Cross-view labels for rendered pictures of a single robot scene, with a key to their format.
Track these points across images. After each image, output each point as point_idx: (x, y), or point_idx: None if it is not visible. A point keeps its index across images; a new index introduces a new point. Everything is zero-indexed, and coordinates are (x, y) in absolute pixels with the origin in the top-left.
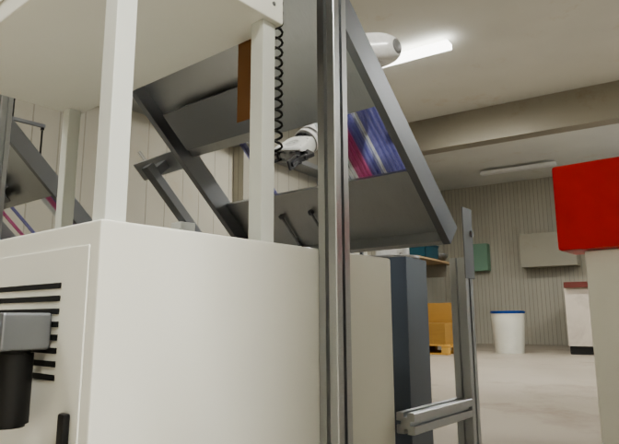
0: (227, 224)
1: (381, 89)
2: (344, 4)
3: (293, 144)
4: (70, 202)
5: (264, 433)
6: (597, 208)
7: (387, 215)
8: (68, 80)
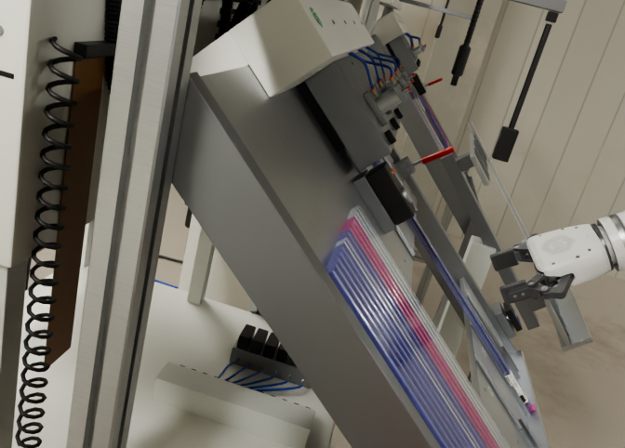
0: (454, 306)
1: (348, 401)
2: (138, 243)
3: (551, 250)
4: (207, 240)
5: None
6: None
7: None
8: None
